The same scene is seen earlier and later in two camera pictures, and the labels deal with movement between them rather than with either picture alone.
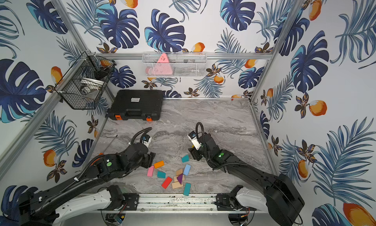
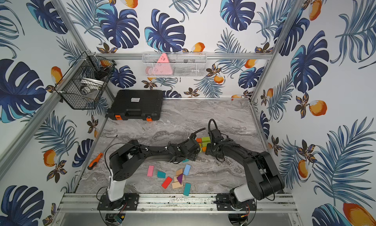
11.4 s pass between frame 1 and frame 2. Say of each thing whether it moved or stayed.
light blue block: stayed
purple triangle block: stayed
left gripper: moved
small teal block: stayed
